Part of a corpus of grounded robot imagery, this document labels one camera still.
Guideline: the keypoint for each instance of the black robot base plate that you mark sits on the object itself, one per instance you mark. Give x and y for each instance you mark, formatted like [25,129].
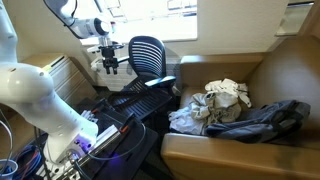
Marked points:
[130,146]

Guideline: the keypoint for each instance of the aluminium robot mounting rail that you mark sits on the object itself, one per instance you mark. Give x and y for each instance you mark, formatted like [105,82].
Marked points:
[103,136]

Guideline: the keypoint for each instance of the wooden drawer cabinet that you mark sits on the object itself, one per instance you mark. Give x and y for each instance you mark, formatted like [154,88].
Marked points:
[70,80]

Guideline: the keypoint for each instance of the black slatted office chair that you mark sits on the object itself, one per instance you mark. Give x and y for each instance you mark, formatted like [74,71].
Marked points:
[146,66]

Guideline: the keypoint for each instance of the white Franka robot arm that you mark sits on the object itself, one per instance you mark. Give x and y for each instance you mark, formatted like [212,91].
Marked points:
[30,100]

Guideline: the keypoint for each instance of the beige khaki pants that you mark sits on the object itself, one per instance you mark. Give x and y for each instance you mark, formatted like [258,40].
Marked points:
[216,108]

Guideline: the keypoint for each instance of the white paper cup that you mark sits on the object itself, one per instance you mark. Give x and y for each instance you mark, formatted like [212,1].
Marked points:
[7,170]

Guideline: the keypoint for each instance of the brown leather armchair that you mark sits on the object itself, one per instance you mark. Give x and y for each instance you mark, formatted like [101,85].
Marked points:
[293,73]

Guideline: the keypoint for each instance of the black garment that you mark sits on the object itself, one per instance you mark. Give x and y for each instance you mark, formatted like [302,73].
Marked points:
[266,121]

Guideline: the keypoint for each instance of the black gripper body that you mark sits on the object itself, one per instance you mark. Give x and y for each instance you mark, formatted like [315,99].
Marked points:
[109,58]

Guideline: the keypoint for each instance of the white wall radiator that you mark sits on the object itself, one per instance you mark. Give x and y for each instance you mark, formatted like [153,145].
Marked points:
[123,78]

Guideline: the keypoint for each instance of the light blue shirt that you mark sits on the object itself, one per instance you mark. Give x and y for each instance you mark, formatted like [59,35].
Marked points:
[183,121]

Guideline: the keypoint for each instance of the orange black clamp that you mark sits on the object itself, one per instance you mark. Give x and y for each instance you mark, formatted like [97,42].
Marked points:
[124,128]
[95,110]

